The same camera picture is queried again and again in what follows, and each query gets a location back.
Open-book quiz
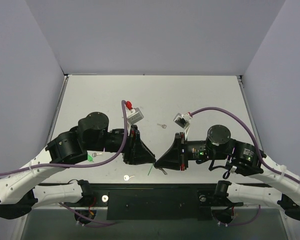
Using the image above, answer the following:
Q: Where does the green tag with key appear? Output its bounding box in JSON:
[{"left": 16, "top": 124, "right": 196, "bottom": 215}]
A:
[{"left": 147, "top": 164, "right": 168, "bottom": 176}]

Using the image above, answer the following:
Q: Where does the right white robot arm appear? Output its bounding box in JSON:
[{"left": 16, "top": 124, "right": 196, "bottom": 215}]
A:
[{"left": 154, "top": 125, "right": 300, "bottom": 221}]

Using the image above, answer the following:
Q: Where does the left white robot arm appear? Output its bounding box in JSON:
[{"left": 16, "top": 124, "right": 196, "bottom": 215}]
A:
[{"left": 0, "top": 112, "right": 156, "bottom": 220}]

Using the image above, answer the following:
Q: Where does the white head key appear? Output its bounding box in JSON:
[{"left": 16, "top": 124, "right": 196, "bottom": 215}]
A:
[{"left": 123, "top": 174, "right": 135, "bottom": 181}]

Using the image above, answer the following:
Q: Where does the green tag left key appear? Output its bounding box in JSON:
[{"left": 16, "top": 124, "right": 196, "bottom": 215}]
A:
[{"left": 87, "top": 152, "right": 103, "bottom": 163}]

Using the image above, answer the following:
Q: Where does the silver key upper middle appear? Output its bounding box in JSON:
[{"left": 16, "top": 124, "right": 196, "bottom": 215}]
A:
[{"left": 157, "top": 123, "right": 167, "bottom": 129}]

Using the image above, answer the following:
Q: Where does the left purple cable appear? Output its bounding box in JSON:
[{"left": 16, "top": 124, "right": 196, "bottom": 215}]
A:
[{"left": 0, "top": 100, "right": 131, "bottom": 228}]

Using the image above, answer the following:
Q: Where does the purple cable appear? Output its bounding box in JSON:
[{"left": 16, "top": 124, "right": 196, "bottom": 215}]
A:
[
  {"left": 0, "top": 100, "right": 131, "bottom": 228},
  {"left": 188, "top": 106, "right": 300, "bottom": 228}
]

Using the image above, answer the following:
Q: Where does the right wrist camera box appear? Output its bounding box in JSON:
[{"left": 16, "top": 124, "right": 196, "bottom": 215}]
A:
[{"left": 173, "top": 112, "right": 192, "bottom": 139}]

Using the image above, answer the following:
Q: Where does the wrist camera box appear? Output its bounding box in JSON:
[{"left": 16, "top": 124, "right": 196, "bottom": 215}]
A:
[
  {"left": 126, "top": 107, "right": 144, "bottom": 125},
  {"left": 173, "top": 112, "right": 192, "bottom": 139}
]

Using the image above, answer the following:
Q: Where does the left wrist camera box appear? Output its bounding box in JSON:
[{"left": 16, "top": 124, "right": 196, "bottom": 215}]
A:
[{"left": 126, "top": 107, "right": 144, "bottom": 125}]

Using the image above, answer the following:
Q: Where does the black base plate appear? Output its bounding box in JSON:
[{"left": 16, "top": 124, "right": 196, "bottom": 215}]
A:
[{"left": 67, "top": 183, "right": 243, "bottom": 221}]

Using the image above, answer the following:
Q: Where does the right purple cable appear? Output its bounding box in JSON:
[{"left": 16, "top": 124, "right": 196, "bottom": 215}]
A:
[{"left": 188, "top": 106, "right": 300, "bottom": 228}]

